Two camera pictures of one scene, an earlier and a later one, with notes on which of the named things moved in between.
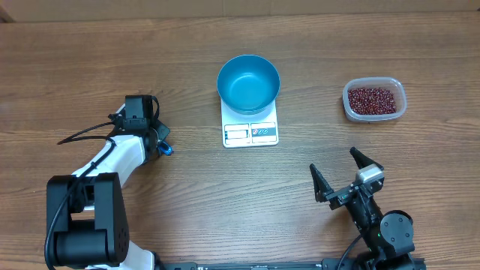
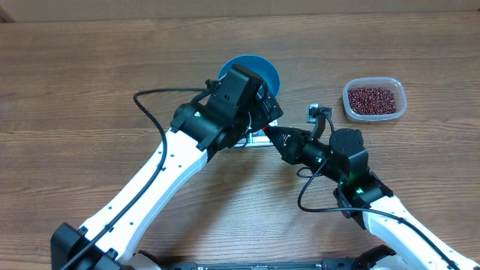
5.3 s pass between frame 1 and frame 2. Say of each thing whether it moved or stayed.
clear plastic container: stayed
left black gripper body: moved
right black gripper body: moved
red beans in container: stayed
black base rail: stayed
